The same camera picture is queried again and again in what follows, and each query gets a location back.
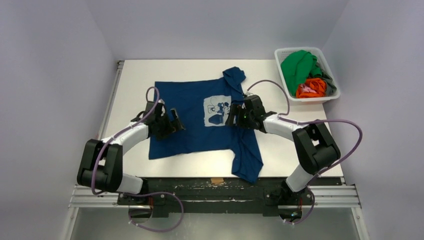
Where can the white plastic laundry basket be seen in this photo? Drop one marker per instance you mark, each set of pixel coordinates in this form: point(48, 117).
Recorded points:
point(281, 53)

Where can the grey t-shirt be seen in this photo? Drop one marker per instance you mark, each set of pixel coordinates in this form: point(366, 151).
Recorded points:
point(330, 86)

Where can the blue t-shirt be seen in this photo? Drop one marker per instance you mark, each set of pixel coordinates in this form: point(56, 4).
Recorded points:
point(203, 108)

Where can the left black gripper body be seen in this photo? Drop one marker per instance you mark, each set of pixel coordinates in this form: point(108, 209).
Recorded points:
point(168, 122)

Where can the brown tape piece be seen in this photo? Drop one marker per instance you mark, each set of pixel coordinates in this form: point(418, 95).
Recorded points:
point(217, 181)

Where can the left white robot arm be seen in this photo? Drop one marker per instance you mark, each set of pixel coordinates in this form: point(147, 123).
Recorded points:
point(101, 166)

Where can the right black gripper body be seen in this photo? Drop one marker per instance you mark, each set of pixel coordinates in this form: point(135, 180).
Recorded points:
point(239, 114)

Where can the green t-shirt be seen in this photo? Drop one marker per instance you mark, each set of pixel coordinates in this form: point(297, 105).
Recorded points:
point(298, 67)

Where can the black base frame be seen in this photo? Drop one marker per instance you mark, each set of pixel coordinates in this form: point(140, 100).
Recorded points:
point(198, 196)

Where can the aluminium rail frame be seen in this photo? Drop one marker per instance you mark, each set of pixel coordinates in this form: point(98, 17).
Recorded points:
point(127, 98)

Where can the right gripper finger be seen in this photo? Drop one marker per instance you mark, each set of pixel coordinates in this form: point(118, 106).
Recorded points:
point(232, 115)
point(248, 122)

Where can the orange t-shirt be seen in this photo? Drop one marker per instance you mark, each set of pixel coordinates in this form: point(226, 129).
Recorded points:
point(312, 88)

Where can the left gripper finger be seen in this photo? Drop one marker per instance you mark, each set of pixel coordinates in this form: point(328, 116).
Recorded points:
point(163, 131)
point(176, 122)

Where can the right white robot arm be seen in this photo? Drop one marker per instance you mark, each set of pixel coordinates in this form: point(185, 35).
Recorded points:
point(315, 147)

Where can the pink garment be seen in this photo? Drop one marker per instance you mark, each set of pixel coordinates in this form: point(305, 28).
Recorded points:
point(305, 89)

